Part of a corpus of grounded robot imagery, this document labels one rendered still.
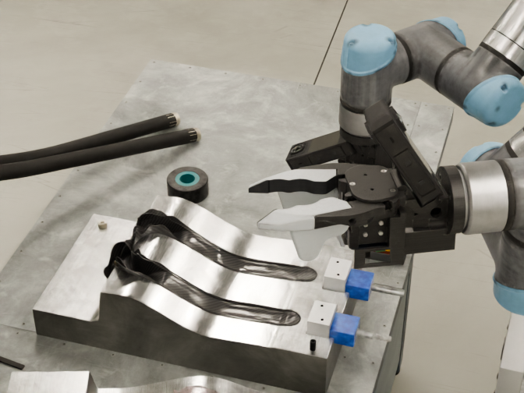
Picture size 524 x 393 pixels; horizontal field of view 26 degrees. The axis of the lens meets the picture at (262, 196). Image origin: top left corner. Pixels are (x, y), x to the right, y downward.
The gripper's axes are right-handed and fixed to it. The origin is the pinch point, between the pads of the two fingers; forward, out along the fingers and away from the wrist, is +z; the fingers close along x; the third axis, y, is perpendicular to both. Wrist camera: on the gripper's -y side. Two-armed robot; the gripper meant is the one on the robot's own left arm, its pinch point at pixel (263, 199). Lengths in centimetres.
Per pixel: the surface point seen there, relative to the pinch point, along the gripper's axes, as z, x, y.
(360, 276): -23, 53, 48
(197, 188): 1, 90, 50
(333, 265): -18, 55, 47
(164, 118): 6, 115, 47
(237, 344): -1, 44, 52
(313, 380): -12, 39, 57
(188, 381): 8, 35, 52
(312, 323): -12, 43, 49
